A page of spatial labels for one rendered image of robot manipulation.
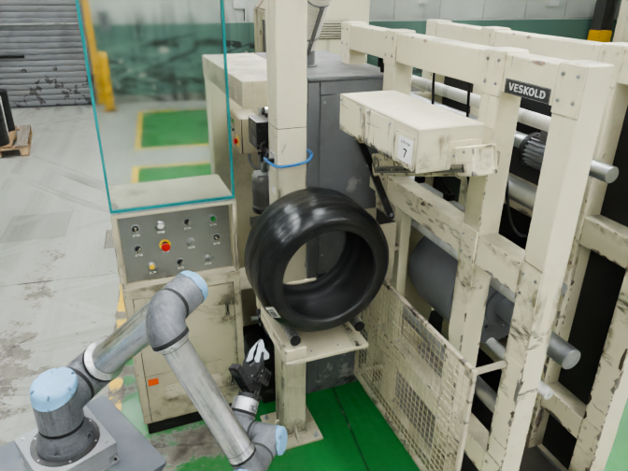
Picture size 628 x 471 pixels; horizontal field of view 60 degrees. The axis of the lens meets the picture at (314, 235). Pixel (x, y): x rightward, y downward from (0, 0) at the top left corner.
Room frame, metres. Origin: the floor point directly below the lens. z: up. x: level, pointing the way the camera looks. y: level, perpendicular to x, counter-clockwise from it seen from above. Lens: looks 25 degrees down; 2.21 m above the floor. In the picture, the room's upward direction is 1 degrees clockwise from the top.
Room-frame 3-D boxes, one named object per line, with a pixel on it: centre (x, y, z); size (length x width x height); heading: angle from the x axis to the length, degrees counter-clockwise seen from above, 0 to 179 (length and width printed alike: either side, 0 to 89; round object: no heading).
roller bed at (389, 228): (2.34, -0.27, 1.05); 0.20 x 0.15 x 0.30; 21
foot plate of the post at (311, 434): (2.22, 0.11, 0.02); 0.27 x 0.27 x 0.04; 21
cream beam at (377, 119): (1.98, -0.32, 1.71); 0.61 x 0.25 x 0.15; 21
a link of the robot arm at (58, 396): (1.45, 0.87, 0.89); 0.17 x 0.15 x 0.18; 160
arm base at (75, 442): (1.45, 0.88, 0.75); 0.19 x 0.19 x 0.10
